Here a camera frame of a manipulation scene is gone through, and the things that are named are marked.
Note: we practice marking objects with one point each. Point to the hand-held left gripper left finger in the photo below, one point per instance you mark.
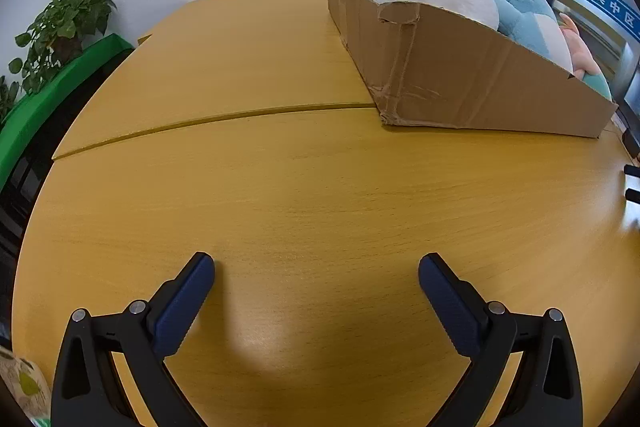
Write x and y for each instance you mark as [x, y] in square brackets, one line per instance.
[182, 307]

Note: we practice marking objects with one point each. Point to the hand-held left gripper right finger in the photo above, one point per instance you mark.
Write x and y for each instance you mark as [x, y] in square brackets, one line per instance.
[450, 307]

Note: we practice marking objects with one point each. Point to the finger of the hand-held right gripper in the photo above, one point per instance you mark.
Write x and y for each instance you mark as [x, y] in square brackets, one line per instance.
[633, 170]
[633, 196]

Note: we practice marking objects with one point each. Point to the light pink plush toy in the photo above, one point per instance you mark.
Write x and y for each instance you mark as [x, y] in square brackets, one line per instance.
[580, 52]

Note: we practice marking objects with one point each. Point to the light blue cat plush toy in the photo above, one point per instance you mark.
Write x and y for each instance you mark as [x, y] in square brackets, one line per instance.
[530, 17]

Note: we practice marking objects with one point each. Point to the brown cardboard box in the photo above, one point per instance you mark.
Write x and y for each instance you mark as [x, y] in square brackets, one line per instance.
[450, 77]

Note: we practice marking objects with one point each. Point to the green printed paper bag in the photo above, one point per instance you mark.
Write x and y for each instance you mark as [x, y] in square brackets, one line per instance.
[25, 382]

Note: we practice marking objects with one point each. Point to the green panel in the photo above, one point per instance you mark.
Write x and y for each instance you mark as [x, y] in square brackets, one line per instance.
[50, 92]

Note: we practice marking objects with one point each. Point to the green potted plant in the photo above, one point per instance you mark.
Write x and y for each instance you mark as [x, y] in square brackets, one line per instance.
[65, 22]

